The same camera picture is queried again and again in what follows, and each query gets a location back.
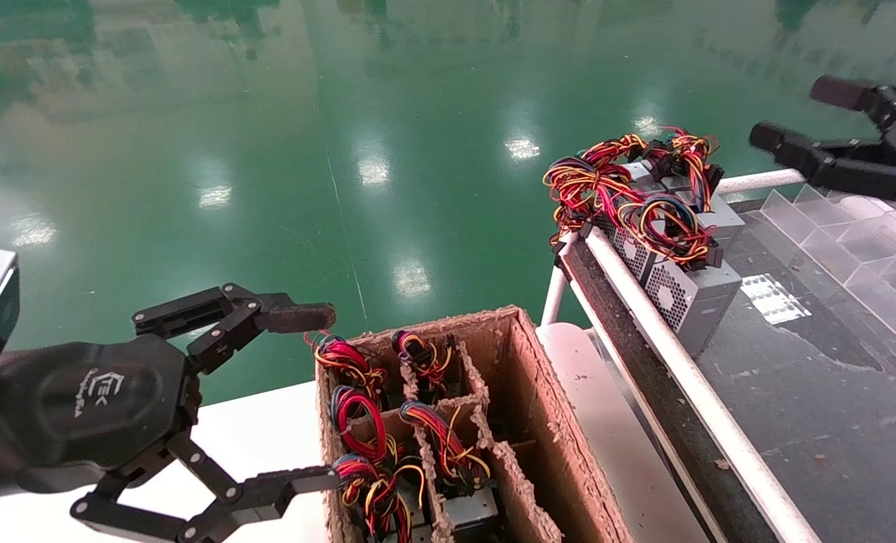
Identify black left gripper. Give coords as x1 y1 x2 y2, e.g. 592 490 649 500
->
0 283 343 543

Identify grey power supply with cables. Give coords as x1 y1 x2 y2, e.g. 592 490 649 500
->
331 451 428 543
330 385 405 462
391 327 458 394
618 192 744 360
314 330 388 400
542 127 747 284
398 400 504 539

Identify clear acrylic divider tray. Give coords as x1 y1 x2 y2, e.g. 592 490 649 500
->
757 184 896 364

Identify worn cardboard box with dividers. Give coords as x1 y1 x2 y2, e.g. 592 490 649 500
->
314 304 637 543

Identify black conveyor belt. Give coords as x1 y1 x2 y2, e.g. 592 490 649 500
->
542 167 823 543

